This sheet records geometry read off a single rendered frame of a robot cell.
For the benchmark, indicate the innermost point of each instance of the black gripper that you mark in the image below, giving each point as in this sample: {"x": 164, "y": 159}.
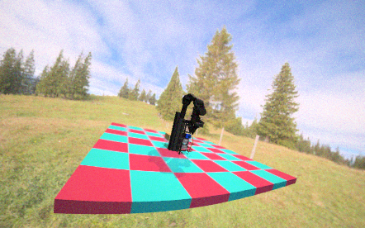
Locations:
{"x": 194, "y": 123}

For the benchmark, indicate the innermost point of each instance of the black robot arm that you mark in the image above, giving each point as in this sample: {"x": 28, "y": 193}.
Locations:
{"x": 198, "y": 109}

